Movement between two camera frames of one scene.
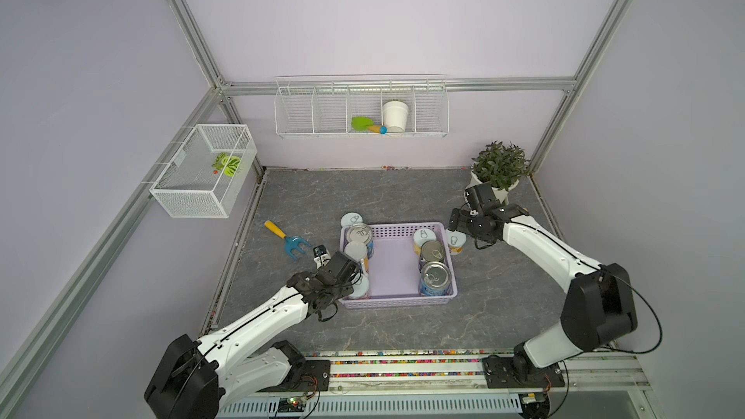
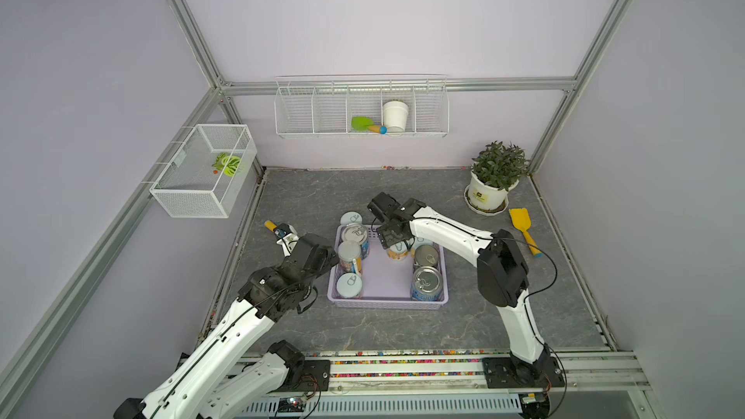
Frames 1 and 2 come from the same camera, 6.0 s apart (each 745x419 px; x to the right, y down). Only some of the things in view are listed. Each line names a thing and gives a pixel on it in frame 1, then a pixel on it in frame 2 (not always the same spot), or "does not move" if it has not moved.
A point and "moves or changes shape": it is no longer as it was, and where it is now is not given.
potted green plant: [501, 165] does not move
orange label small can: [456, 241] moves or changes shape
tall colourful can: [358, 251] moves or changes shape
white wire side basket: [190, 186] does not move
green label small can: [350, 218] does not move
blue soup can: [359, 232] moves or changes shape
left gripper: [346, 289] -> [328, 263]
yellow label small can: [421, 237] does not move
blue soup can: [436, 278] moves or changes shape
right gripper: [461, 224] -> [383, 233]
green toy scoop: [363, 123] does not move
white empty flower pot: [396, 114] does not move
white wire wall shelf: [364, 106] does not move
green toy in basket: [227, 163] does not move
